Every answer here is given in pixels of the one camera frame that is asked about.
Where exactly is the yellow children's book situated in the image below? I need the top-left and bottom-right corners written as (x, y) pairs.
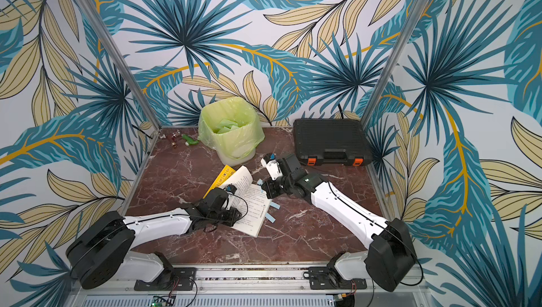
top-left (203, 166), bottom-right (271, 237)

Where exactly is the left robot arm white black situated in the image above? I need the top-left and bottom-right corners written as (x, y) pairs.
top-left (66, 185), bottom-right (244, 291)

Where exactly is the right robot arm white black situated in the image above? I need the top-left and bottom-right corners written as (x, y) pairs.
top-left (261, 154), bottom-right (418, 292)

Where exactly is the blue sticky tab lower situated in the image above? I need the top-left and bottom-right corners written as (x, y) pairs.
top-left (265, 213), bottom-right (276, 223)

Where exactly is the black plastic tool case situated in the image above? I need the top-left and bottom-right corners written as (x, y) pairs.
top-left (293, 119), bottom-right (373, 167)

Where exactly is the green toy on table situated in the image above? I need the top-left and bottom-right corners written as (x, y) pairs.
top-left (182, 134), bottom-right (199, 146)

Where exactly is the white bin green bag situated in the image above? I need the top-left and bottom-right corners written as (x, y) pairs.
top-left (198, 97), bottom-right (265, 167)

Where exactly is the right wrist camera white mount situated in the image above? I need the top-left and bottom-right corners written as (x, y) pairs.
top-left (261, 153), bottom-right (283, 181)

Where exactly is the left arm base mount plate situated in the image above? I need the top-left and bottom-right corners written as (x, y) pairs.
top-left (134, 267), bottom-right (197, 291)

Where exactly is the green circuit board with wires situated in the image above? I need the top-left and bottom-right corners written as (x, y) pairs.
top-left (150, 295), bottom-right (176, 307)

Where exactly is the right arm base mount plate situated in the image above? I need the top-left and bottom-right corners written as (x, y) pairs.
top-left (303, 266), bottom-right (367, 291)

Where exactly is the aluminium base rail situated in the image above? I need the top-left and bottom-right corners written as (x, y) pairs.
top-left (66, 262), bottom-right (435, 306)

